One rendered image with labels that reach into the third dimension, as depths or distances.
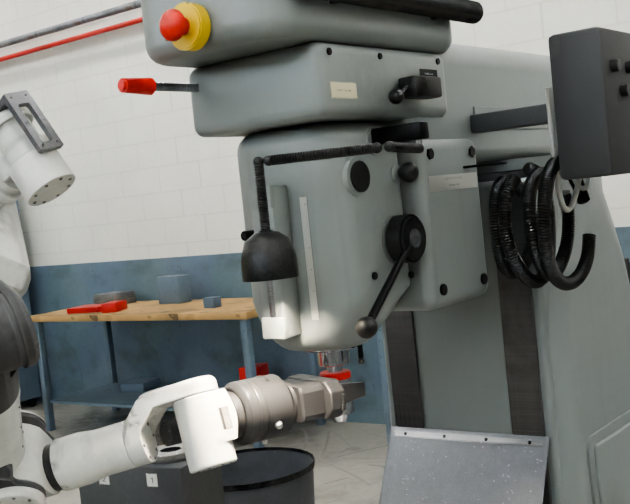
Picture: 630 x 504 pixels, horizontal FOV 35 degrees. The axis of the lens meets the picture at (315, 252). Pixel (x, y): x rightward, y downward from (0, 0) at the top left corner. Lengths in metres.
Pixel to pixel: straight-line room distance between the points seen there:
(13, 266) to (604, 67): 0.84
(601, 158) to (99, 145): 6.97
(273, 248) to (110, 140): 6.91
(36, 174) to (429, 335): 0.85
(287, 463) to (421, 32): 2.45
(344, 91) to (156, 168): 6.45
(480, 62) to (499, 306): 0.42
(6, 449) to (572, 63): 0.93
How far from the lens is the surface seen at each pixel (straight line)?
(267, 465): 3.77
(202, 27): 1.28
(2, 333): 1.16
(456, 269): 1.55
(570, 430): 1.77
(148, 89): 1.36
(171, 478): 1.68
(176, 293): 7.24
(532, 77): 1.88
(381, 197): 1.42
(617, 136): 1.49
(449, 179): 1.54
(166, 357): 7.89
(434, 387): 1.84
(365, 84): 1.38
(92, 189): 8.32
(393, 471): 1.88
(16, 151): 1.27
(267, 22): 1.25
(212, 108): 1.42
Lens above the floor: 1.52
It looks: 3 degrees down
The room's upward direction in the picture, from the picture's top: 6 degrees counter-clockwise
